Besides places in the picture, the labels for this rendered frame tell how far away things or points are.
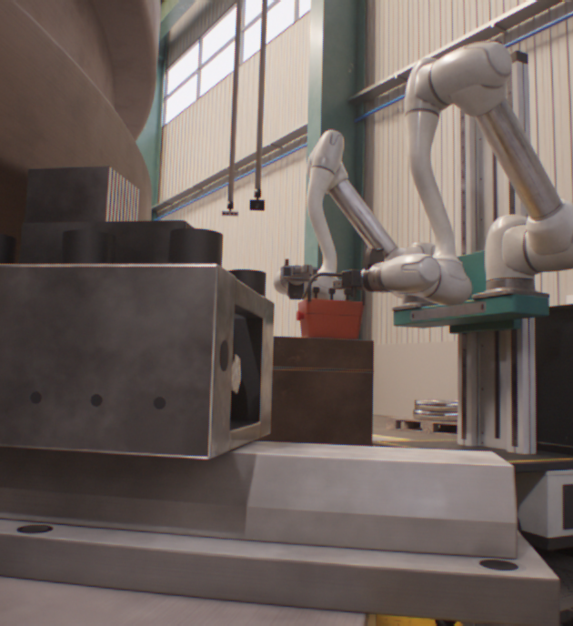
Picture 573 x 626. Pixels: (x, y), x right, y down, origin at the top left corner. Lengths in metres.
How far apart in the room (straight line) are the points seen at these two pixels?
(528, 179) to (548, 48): 8.05
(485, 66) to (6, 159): 1.23
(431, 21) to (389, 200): 3.07
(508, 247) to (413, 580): 1.57
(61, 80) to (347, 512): 0.88
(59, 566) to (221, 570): 0.19
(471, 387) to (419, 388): 7.83
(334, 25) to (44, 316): 12.24
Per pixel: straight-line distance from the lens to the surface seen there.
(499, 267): 2.16
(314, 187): 2.58
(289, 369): 2.00
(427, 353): 10.24
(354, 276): 1.86
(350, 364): 2.06
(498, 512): 0.77
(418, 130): 1.90
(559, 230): 2.03
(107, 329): 0.74
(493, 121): 1.91
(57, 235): 0.92
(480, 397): 2.55
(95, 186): 0.92
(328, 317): 2.05
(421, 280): 1.71
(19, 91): 1.12
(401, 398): 10.63
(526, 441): 2.35
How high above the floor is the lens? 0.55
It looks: 7 degrees up
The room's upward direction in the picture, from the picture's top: 2 degrees clockwise
